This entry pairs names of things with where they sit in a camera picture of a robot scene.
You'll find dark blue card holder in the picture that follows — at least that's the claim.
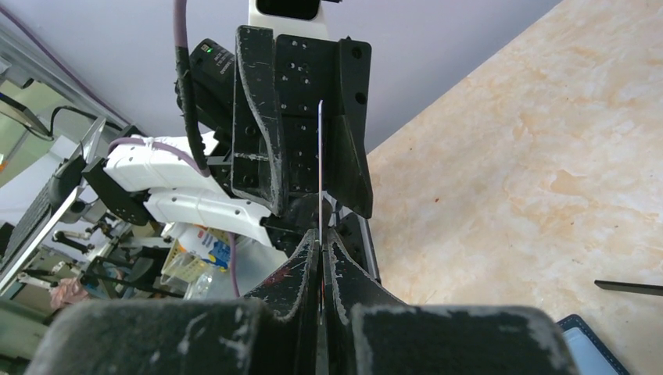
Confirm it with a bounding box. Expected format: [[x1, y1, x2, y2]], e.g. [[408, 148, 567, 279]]
[[557, 314, 630, 375]]

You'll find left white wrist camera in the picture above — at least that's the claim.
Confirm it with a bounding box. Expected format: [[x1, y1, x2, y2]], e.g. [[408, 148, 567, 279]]
[[248, 1, 330, 40]]

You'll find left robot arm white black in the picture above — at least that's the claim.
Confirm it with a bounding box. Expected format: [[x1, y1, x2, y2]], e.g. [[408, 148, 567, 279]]
[[83, 26, 374, 252]]

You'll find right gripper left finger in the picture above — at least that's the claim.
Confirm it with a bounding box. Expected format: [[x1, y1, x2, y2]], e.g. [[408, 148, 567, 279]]
[[245, 230, 317, 374]]

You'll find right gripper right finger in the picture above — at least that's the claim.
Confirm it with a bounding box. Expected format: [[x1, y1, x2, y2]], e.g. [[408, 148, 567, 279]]
[[323, 230, 410, 374]]

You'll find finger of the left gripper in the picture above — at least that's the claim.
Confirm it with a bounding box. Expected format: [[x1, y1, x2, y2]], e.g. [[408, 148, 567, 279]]
[[324, 37, 374, 219], [231, 25, 288, 216]]

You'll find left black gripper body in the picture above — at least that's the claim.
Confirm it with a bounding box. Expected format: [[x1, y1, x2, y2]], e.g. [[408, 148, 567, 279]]
[[274, 34, 339, 203]]

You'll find black tripod stand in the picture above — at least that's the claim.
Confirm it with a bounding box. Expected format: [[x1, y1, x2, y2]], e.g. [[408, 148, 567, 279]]
[[594, 280, 663, 296]]

